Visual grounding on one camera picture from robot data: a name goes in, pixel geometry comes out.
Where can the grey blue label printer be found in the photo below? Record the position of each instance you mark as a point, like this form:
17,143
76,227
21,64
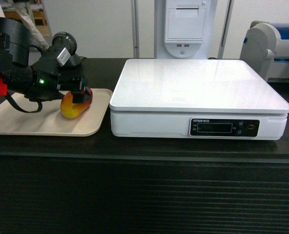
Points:
266,50

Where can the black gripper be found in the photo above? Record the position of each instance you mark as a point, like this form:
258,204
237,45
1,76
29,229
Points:
45,85

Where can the black checkout counter cabinet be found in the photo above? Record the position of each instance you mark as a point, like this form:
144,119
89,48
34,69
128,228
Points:
103,184

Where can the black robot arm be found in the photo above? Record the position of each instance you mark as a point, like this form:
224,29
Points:
15,46

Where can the grey metal pole right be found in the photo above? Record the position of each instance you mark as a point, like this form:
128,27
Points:
225,29

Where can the white receipt printer kiosk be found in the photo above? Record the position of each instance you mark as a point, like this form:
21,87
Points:
183,28

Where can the white electronic checkout scale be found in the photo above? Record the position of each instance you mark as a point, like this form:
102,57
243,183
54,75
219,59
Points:
195,98

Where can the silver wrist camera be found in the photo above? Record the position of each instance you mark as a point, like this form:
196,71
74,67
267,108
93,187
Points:
63,57

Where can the red yellow mango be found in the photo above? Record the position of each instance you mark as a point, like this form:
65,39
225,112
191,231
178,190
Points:
73,110

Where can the black barcode scanner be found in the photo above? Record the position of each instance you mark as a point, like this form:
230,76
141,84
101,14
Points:
64,39

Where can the grey metal pole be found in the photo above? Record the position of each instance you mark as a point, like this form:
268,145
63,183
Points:
225,29
134,7

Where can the beige plastic tray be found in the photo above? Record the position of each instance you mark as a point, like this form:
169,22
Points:
50,121

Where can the grey metal pole left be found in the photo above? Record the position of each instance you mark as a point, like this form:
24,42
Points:
134,7

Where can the person in background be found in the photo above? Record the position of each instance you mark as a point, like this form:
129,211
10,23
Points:
27,22

